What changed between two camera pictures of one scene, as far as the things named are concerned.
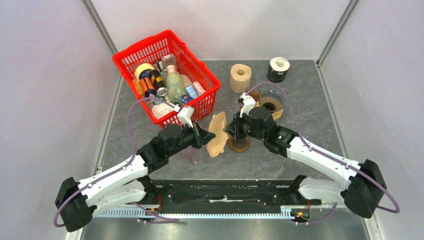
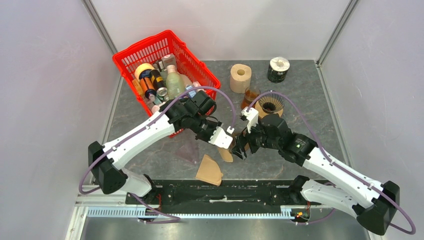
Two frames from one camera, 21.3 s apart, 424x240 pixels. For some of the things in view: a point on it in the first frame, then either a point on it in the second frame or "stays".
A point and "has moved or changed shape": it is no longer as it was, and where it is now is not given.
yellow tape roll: x=140 y=68 stays
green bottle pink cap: x=174 y=83 stays
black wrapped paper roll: x=278 y=68 stays
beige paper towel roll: x=240 y=75 stays
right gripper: x=235 y=125 → x=241 y=139
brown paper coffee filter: x=217 y=125 has moved or changed shape
